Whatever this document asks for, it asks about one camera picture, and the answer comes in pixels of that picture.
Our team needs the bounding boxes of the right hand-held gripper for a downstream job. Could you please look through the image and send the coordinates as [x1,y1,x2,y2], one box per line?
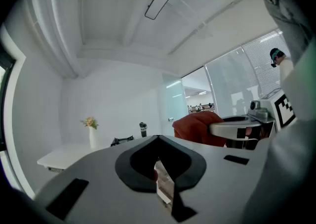
[208,89,296,140]

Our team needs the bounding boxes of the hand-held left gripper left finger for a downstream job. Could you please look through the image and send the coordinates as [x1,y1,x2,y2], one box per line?
[33,134,173,224]

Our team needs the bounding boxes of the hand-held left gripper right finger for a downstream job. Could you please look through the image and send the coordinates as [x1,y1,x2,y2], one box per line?
[158,134,269,224]

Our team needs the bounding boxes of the reddish brown cloth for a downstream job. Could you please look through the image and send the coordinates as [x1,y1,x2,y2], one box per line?
[172,110,229,147]

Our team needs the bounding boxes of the black and white portable gas stove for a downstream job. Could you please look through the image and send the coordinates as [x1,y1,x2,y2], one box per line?
[110,135,135,147]

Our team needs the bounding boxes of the white ribbed vase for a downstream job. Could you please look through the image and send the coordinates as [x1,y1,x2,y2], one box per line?
[88,126,99,149]

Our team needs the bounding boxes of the glass partition panel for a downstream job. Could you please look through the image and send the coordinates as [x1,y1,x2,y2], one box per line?
[204,29,288,120]

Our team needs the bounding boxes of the yellow flower bouquet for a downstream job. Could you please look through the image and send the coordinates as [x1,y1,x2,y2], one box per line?
[80,116,100,130]

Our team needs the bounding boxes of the black bottle with white label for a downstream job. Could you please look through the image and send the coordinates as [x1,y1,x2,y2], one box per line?
[139,122,148,138]

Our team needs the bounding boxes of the frosted glass door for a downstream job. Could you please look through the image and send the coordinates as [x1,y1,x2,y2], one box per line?
[158,72,190,135]

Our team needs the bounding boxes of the black-framed window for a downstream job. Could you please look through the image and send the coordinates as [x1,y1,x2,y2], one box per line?
[0,49,18,153]

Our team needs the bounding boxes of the person's grey shirt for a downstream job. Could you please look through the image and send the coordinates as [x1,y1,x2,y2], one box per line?
[251,0,313,45]

